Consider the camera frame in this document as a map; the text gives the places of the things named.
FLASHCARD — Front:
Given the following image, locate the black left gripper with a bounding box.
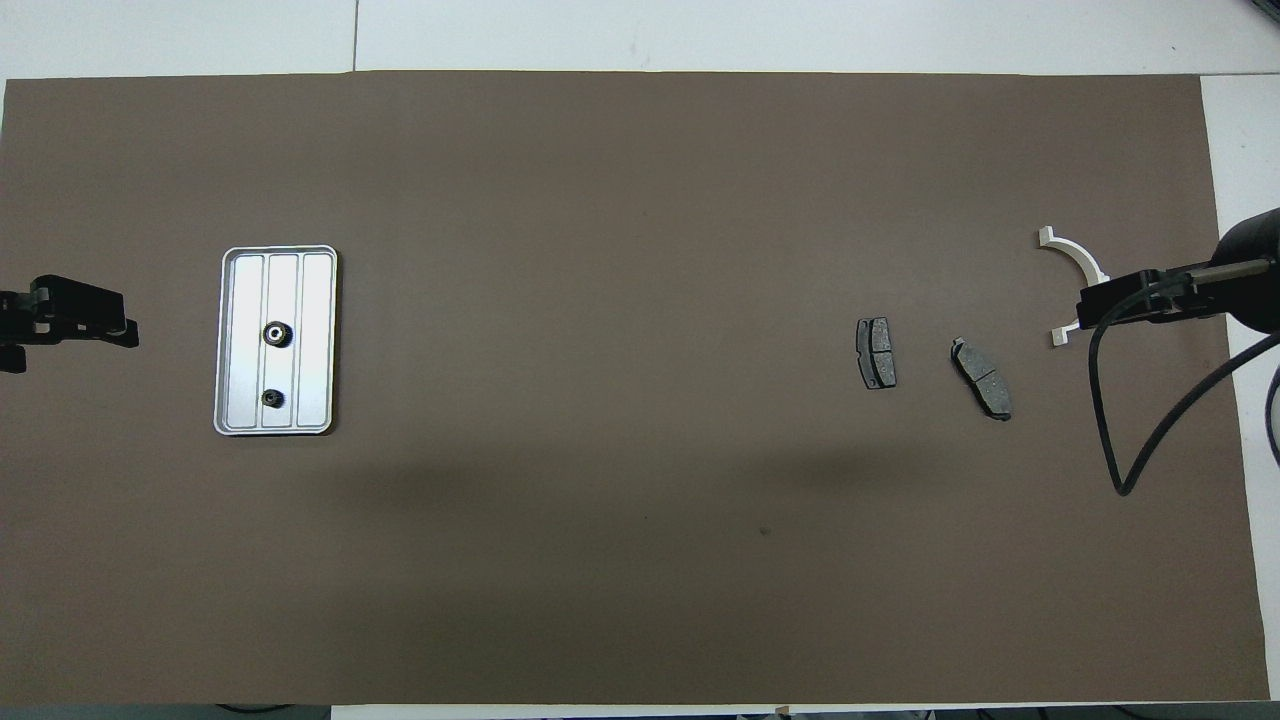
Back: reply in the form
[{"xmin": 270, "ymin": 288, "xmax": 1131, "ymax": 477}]
[{"xmin": 0, "ymin": 275, "xmax": 141, "ymax": 374}]

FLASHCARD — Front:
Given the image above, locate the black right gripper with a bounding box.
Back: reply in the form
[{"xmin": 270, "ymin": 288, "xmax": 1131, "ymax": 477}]
[{"xmin": 1078, "ymin": 262, "xmax": 1229, "ymax": 331}]

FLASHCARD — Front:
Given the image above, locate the silver metal tray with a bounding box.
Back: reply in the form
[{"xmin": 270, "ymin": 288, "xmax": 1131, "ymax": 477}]
[{"xmin": 212, "ymin": 245, "xmax": 339, "ymax": 437}]

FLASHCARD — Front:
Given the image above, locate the angled dark brake pad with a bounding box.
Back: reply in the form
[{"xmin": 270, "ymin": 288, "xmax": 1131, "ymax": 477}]
[{"xmin": 950, "ymin": 337, "xmax": 1013, "ymax": 422}]

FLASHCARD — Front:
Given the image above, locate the rectangular dark brake pad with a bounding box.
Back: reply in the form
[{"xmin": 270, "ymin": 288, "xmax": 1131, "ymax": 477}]
[{"xmin": 856, "ymin": 317, "xmax": 898, "ymax": 390}]

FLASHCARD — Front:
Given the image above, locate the brown table mat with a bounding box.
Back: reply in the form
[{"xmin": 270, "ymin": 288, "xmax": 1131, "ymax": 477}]
[{"xmin": 0, "ymin": 70, "xmax": 1271, "ymax": 706}]

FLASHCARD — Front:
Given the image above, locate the white curved plastic bracket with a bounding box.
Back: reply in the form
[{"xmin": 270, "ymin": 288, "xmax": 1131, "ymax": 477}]
[{"xmin": 1037, "ymin": 227, "xmax": 1113, "ymax": 349}]

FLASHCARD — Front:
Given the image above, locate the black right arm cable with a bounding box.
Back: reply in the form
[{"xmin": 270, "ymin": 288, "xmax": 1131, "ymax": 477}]
[{"xmin": 1088, "ymin": 258, "xmax": 1280, "ymax": 498}]

